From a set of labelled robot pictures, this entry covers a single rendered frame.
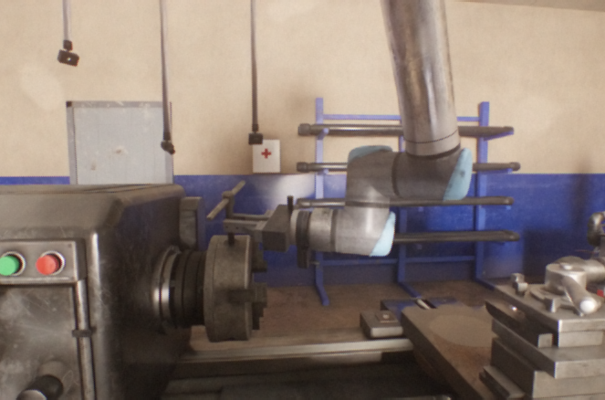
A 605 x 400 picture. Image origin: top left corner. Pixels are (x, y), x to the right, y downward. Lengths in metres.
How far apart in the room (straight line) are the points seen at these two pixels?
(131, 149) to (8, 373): 3.47
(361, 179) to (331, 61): 3.46
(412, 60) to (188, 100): 3.57
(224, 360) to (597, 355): 0.84
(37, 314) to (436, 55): 0.71
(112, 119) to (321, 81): 2.36
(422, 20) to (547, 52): 4.84
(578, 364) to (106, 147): 4.07
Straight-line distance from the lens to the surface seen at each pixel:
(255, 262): 0.85
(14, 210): 0.70
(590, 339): 0.79
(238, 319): 0.74
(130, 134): 4.07
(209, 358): 1.07
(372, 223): 0.64
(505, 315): 0.79
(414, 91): 0.54
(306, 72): 3.98
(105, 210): 0.62
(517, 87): 4.98
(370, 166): 0.64
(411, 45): 0.52
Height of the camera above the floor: 1.37
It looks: 5 degrees down
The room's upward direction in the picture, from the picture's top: straight up
